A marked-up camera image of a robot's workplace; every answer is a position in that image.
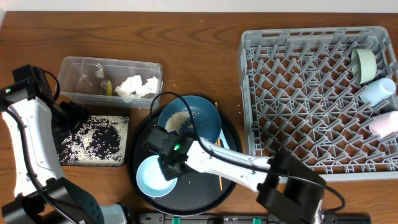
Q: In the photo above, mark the wooden chopstick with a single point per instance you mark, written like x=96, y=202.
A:
x=218, y=143

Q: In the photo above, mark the dark blue plate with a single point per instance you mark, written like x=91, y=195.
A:
x=175, y=117

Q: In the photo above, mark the pink cup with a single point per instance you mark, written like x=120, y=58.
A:
x=384, y=124

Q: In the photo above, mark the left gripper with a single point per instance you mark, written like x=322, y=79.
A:
x=79, y=114

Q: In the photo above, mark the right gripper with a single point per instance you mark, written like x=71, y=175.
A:
x=168, y=173

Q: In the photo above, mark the grey dishwasher rack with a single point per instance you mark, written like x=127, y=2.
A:
x=301, y=92

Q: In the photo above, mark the yellow green snack wrapper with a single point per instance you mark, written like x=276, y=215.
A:
x=106, y=85

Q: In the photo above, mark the white rice pile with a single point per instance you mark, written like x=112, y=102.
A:
x=93, y=140

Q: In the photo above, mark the white plastic spoon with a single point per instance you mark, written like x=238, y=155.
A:
x=223, y=140

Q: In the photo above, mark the round black serving tray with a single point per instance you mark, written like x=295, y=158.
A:
x=194, y=194

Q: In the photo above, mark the light blue saucer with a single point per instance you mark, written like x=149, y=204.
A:
x=150, y=179

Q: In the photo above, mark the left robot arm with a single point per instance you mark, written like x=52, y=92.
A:
x=36, y=123

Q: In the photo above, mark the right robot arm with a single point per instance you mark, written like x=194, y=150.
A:
x=284, y=186

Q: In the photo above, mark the white tissue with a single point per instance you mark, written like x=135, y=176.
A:
x=150, y=86
x=130, y=89

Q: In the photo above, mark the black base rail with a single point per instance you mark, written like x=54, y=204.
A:
x=160, y=218

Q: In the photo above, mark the clear plastic waste bin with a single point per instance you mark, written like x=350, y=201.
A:
x=78, y=82

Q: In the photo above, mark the light green bowl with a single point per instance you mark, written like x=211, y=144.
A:
x=364, y=65

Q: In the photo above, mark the black rectangular tray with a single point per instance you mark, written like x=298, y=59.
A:
x=99, y=140

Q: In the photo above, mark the small white cup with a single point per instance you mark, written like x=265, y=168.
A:
x=378, y=91

